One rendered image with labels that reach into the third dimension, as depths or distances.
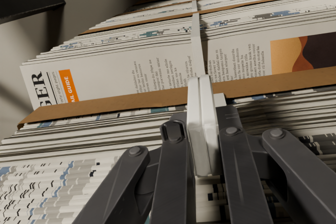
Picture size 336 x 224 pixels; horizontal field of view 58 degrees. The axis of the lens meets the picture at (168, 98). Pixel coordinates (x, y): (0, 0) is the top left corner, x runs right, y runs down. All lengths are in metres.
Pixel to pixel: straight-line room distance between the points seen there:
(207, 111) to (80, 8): 1.07
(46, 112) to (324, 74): 0.26
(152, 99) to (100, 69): 0.07
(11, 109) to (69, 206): 1.29
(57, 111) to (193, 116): 0.19
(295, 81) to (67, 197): 0.20
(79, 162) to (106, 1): 0.98
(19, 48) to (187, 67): 1.08
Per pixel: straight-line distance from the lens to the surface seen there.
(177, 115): 0.17
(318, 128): 0.21
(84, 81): 0.33
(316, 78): 0.29
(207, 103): 0.16
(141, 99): 0.29
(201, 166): 0.16
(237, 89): 0.28
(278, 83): 0.28
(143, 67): 0.31
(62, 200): 0.19
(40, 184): 0.21
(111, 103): 0.29
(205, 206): 0.16
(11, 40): 1.34
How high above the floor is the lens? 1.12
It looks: 67 degrees down
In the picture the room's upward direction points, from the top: 169 degrees counter-clockwise
